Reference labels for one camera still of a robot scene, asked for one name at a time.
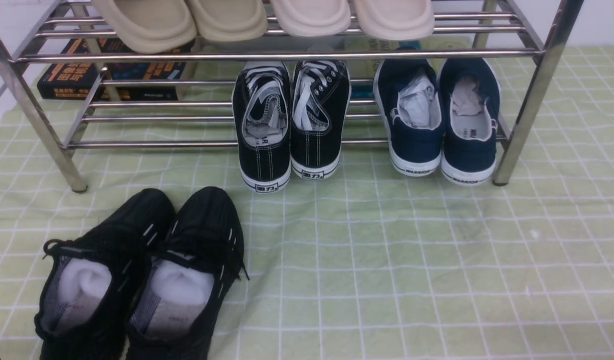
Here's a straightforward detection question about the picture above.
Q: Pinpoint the black mesh sneaker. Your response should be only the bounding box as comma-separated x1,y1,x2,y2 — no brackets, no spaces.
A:
126,186,246,360
34,188,176,360

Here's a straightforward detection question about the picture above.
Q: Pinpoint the navy slip-on shoe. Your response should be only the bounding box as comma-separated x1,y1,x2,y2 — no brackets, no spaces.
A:
373,59,445,177
437,58,501,186

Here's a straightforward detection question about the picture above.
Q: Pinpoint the stainless steel shoe rack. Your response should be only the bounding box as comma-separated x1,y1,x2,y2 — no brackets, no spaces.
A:
0,0,583,194

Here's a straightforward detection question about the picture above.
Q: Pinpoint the black canvas sneaker right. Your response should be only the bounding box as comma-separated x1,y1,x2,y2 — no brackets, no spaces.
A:
290,60,352,180

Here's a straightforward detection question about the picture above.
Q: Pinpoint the black canvas sneaker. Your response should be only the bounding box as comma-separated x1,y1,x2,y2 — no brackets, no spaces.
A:
231,61,292,194
290,60,352,180

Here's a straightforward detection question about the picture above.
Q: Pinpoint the black canvas sneaker left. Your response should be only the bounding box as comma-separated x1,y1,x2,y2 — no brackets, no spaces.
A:
231,61,292,194

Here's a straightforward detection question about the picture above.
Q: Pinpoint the green checkered tablecloth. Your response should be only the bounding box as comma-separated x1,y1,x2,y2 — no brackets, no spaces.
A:
0,47,614,360

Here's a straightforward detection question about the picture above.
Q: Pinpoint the light beige slipper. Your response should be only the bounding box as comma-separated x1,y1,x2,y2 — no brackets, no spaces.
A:
270,0,352,37
353,0,434,41

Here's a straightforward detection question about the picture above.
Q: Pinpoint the beige slipper far left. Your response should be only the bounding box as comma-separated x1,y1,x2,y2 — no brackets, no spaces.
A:
92,0,198,54

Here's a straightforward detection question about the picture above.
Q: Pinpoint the black orange book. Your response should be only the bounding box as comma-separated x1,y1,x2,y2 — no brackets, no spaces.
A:
37,61,196,101

